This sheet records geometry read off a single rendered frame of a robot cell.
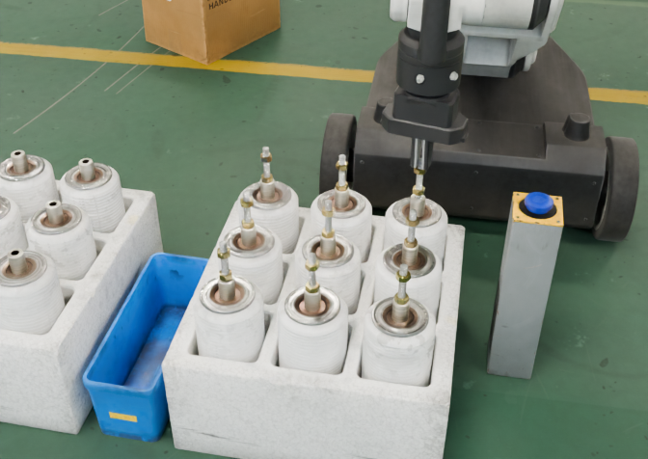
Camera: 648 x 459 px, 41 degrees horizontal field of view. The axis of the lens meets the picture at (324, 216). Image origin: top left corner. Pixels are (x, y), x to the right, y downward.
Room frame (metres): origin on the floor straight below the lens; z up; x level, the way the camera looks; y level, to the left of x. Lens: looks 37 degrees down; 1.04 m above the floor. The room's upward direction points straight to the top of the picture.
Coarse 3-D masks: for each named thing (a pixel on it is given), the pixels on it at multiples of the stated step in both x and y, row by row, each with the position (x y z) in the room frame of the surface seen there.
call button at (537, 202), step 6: (534, 192) 1.00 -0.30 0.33; (540, 192) 1.00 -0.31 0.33; (528, 198) 0.99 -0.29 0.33; (534, 198) 0.99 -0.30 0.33; (540, 198) 0.99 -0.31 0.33; (546, 198) 0.99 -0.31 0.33; (552, 198) 0.99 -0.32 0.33; (528, 204) 0.97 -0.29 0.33; (534, 204) 0.97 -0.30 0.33; (540, 204) 0.97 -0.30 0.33; (546, 204) 0.97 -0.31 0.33; (552, 204) 0.97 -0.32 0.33; (534, 210) 0.97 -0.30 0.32; (540, 210) 0.97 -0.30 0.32; (546, 210) 0.97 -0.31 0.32
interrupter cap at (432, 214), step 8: (400, 200) 1.09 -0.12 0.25; (408, 200) 1.09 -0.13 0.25; (392, 208) 1.06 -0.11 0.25; (400, 208) 1.06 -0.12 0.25; (408, 208) 1.07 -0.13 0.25; (424, 208) 1.07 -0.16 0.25; (432, 208) 1.06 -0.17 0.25; (440, 208) 1.06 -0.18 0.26; (400, 216) 1.05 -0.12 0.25; (424, 216) 1.05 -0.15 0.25; (432, 216) 1.04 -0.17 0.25; (440, 216) 1.04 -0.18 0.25; (424, 224) 1.02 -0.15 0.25; (432, 224) 1.03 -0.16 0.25
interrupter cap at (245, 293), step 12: (204, 288) 0.88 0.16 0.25; (216, 288) 0.88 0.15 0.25; (240, 288) 0.88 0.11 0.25; (252, 288) 0.88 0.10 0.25; (204, 300) 0.86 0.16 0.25; (216, 300) 0.86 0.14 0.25; (240, 300) 0.86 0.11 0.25; (252, 300) 0.85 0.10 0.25; (216, 312) 0.83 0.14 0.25; (228, 312) 0.83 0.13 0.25
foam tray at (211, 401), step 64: (448, 256) 1.04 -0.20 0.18; (192, 320) 0.89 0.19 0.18; (448, 320) 0.89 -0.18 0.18; (192, 384) 0.80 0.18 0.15; (256, 384) 0.78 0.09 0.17; (320, 384) 0.77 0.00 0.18; (384, 384) 0.77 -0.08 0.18; (448, 384) 0.77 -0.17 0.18; (192, 448) 0.80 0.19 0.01; (256, 448) 0.78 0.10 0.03; (320, 448) 0.77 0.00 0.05; (384, 448) 0.75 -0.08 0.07
